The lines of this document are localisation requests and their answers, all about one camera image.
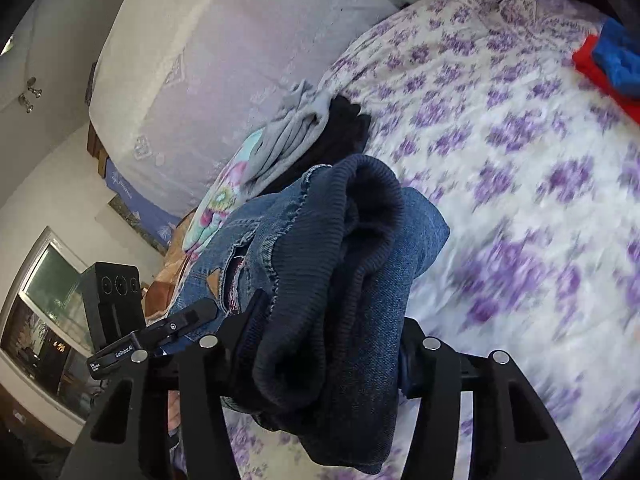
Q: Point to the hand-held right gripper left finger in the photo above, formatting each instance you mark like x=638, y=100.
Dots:
x=240, y=330

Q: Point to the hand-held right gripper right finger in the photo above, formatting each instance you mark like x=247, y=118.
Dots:
x=406, y=372

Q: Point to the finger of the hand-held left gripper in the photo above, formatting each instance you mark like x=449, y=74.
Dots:
x=190, y=316

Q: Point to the blue denim pants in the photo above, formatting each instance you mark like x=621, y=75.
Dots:
x=325, y=260

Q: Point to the brown patterned cloth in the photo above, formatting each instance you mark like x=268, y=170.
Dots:
x=170, y=270

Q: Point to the window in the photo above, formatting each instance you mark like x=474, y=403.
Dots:
x=45, y=320

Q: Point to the blue printed board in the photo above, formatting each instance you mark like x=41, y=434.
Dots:
x=135, y=205

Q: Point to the folded teal floral quilt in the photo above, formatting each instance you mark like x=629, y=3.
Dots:
x=220, y=195

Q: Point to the folded grey garment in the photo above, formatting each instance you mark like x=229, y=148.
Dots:
x=290, y=135

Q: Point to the silver cabinet knob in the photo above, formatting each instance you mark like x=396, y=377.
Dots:
x=35, y=87
x=26, y=104

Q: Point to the folded black garment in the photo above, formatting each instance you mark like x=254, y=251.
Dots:
x=345, y=130

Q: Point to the purple floral bedsheet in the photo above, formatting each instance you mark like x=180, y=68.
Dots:
x=500, y=135

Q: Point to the lavender lace-covered mattress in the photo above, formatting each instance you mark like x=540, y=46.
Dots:
x=200, y=60

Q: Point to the red cloth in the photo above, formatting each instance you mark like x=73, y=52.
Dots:
x=587, y=62

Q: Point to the blue cloth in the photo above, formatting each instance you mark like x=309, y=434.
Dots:
x=620, y=60

